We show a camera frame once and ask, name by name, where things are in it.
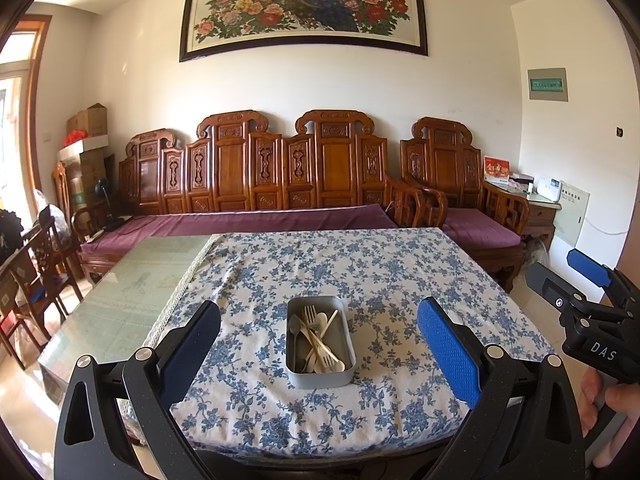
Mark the white fluffy bundle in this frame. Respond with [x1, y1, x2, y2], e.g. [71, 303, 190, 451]
[525, 237, 549, 267]

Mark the wooden dining chair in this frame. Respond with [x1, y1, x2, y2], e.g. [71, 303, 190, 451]
[0, 215, 84, 372]

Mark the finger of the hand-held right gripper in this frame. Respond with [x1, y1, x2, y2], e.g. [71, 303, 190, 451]
[566, 248, 640, 311]
[525, 262, 597, 313]

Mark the carved wooden sofa bench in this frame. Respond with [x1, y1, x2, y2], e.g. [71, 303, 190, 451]
[117, 108, 427, 232]

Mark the wooden side table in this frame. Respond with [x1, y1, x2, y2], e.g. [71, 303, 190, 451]
[482, 180, 562, 252]

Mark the wooden door frame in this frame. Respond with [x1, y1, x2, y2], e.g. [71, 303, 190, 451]
[0, 14, 53, 213]

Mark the red gift box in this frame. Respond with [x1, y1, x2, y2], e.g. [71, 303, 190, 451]
[482, 156, 512, 184]

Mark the black desk lamp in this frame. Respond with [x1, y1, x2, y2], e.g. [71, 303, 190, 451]
[95, 178, 132, 232]

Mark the green electrical box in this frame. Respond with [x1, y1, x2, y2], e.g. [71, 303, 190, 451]
[528, 67, 569, 103]

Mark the grey metal tray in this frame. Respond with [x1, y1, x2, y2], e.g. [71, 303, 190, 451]
[286, 296, 357, 390]

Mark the square purple seat cushion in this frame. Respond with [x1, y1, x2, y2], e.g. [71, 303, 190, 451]
[442, 207, 524, 247]

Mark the carved wooden armchair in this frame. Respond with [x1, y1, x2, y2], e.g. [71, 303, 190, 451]
[400, 117, 531, 293]

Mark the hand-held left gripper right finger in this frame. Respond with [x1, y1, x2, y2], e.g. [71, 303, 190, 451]
[417, 296, 587, 480]

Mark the long purple seat cushion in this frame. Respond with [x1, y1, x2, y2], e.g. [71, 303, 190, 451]
[80, 204, 401, 257]

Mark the white wall panel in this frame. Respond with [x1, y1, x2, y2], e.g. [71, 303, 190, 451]
[552, 180, 590, 256]

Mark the white plastic fork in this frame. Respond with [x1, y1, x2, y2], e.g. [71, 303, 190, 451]
[312, 332, 337, 374]
[303, 305, 347, 372]

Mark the framed peacock painting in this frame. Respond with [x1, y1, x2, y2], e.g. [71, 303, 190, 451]
[179, 0, 429, 63]

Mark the blue floral tablecloth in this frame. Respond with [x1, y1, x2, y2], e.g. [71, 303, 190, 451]
[142, 227, 556, 446]

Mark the stack of cardboard boxes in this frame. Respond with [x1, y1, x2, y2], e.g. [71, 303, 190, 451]
[62, 152, 119, 217]

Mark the white desk phone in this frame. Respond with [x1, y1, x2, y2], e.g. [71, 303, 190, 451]
[534, 176, 563, 204]

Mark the person's right hand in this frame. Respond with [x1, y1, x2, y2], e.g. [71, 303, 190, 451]
[580, 367, 640, 438]

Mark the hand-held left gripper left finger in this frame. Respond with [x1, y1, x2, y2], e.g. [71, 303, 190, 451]
[54, 300, 222, 480]

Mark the brown cardboard box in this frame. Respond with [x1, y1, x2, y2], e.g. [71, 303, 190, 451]
[66, 103, 108, 138]

